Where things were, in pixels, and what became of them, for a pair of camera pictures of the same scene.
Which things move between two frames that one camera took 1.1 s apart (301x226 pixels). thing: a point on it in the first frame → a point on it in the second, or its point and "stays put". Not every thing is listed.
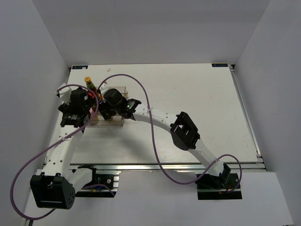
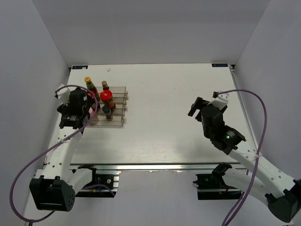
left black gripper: x=64 y=108 stays put
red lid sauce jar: x=91 y=94 stays put
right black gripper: x=103 y=106 → x=198 y=104
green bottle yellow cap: x=90 y=84 stays put
